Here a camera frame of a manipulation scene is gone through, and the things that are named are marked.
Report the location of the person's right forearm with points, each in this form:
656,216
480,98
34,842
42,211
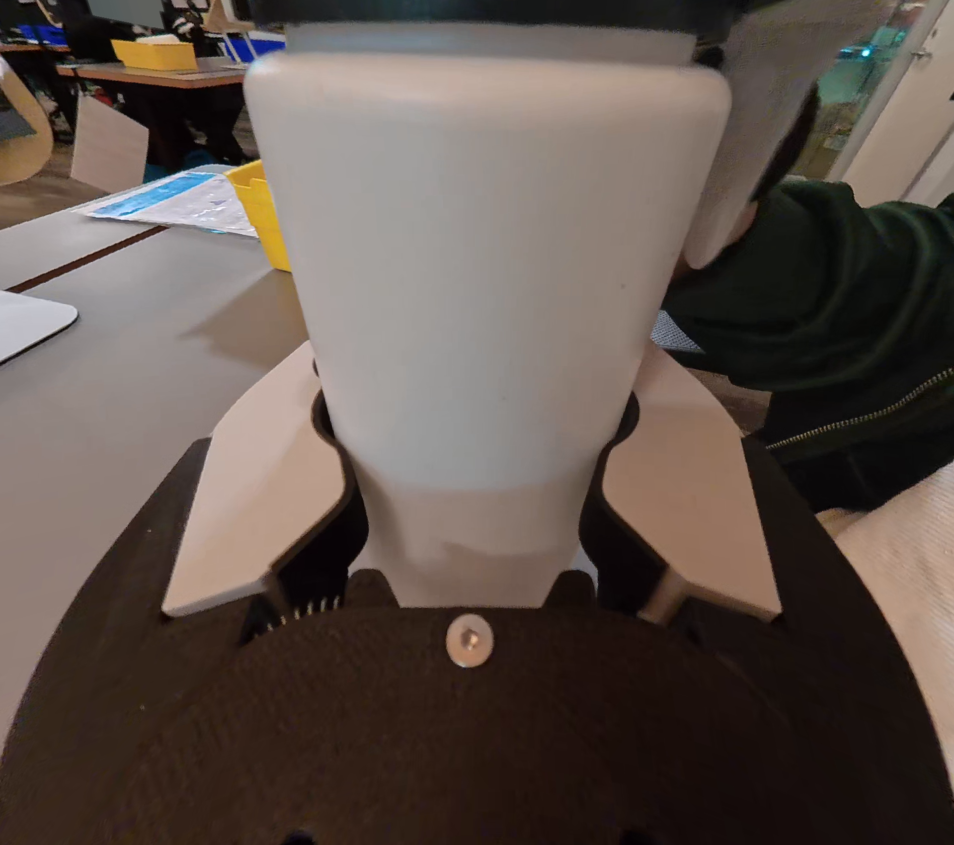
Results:
820,278

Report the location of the grey desk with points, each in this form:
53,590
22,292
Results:
134,353

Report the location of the printed paper sheet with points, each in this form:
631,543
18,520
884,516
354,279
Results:
179,204

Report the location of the wooden book stand white base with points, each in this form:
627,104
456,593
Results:
30,323

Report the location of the white leaning panel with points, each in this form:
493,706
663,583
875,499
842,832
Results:
112,148

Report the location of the yellow plastic bin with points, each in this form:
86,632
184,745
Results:
264,211
156,56

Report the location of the white bottle with black cap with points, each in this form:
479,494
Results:
484,226

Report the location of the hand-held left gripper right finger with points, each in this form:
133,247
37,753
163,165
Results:
693,502

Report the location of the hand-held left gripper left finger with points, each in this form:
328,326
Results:
253,502

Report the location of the wooden top office desk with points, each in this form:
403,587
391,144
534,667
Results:
186,73

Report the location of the wooden framed black board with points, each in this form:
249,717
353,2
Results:
13,123

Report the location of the person's white clothing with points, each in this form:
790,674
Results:
909,599

